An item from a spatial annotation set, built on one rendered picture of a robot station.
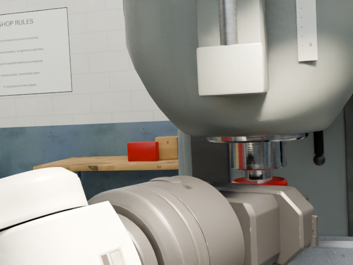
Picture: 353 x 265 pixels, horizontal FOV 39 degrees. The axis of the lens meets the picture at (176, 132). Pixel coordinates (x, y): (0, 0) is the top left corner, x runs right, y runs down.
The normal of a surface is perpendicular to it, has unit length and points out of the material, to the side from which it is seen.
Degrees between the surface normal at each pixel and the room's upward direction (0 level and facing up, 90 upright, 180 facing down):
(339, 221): 90
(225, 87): 90
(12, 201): 71
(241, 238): 82
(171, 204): 35
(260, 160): 90
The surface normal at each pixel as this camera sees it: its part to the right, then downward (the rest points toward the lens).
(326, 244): -0.26, -0.40
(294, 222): -0.58, 0.06
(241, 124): -0.18, 0.68
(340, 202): -0.26, 0.07
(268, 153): 0.22, 0.04
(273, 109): -0.14, 0.47
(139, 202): -0.22, -0.61
